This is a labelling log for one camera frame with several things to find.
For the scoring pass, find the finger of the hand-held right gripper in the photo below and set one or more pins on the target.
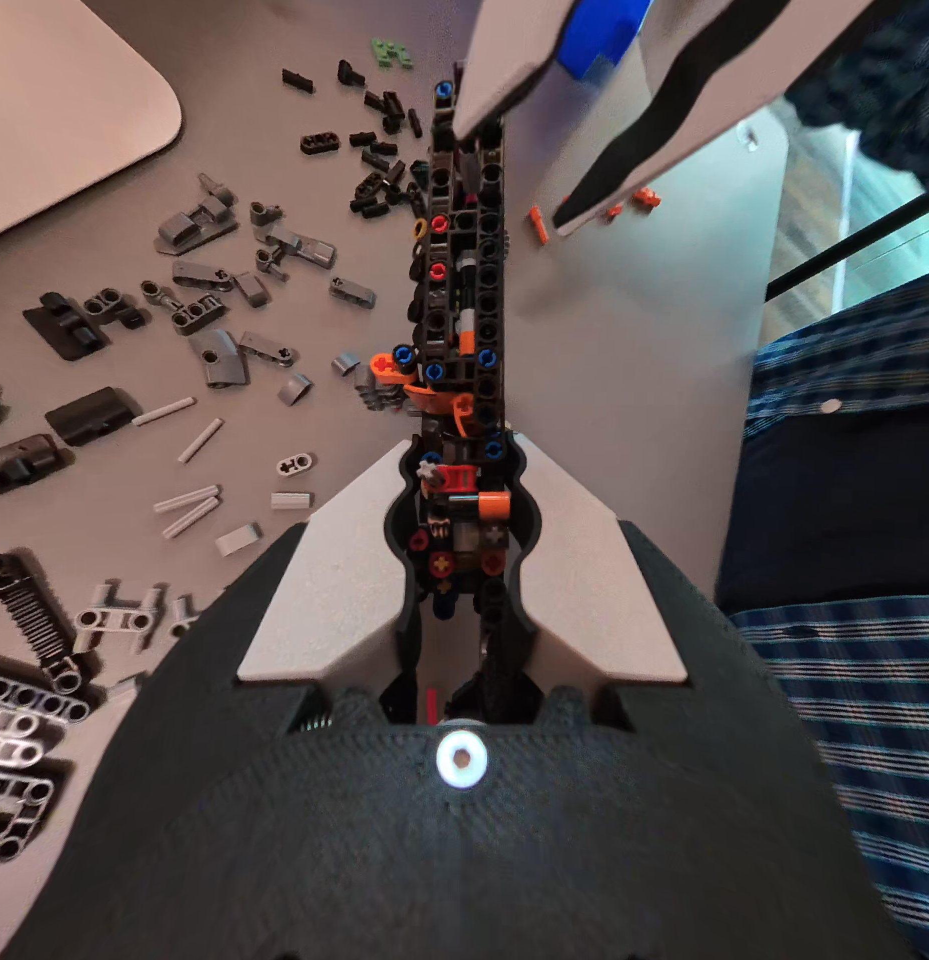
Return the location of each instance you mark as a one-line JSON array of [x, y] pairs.
[[509, 60], [734, 90]]

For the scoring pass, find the pile of lego beams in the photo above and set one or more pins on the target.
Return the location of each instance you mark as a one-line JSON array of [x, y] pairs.
[[22, 750]]

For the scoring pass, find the black lego spring shock absorber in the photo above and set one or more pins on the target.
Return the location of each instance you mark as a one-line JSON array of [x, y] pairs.
[[33, 622]]

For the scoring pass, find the blue object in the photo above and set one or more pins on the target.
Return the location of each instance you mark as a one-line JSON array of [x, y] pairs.
[[599, 37]]

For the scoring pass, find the black lego technic assembly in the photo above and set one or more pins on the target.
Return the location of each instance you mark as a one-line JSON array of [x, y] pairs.
[[487, 300]]

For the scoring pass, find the black lego bracket plate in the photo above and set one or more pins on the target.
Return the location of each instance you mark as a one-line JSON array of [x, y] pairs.
[[59, 330]]

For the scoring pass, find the black metal table bar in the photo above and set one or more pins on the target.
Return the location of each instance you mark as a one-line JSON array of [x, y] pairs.
[[847, 251]]

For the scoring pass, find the green lego piece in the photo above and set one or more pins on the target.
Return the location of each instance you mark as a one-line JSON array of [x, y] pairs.
[[392, 53]]

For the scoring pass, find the light grey lego H connector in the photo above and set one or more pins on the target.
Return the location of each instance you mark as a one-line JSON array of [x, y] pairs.
[[116, 619]]

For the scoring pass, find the black lego connector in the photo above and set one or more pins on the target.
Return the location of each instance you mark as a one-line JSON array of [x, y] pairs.
[[22, 461]]

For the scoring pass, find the white monitor stand base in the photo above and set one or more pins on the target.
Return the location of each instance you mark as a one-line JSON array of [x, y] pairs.
[[59, 112]]

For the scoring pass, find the light grey two-hole lego beam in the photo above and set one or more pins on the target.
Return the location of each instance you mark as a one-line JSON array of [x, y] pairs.
[[295, 464]]

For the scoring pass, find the group of small black lego pieces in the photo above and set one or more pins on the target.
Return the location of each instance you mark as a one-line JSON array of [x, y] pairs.
[[320, 142]]

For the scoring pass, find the group of dark grey lego pieces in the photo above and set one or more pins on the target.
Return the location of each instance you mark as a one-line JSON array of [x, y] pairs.
[[187, 229]]

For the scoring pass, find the light grey lego curved slope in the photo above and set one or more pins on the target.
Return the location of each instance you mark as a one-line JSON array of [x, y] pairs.
[[291, 500], [238, 540]]

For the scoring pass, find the blue plaid shirt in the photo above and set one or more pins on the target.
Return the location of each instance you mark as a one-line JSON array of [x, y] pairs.
[[847, 712]]

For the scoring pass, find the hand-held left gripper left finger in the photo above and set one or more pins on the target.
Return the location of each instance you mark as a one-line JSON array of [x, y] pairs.
[[329, 600]]

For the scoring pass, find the light grey lego axle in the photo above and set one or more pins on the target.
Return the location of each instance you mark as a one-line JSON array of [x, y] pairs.
[[187, 499], [200, 440], [164, 411], [191, 517]]

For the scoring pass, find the black lego curved panel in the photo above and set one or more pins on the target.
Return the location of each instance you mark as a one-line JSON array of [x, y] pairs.
[[89, 416]]

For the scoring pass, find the person's right forearm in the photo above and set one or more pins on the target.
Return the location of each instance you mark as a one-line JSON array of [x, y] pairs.
[[884, 90]]

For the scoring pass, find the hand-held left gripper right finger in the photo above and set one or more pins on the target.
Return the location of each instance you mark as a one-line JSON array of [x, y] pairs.
[[607, 600]]

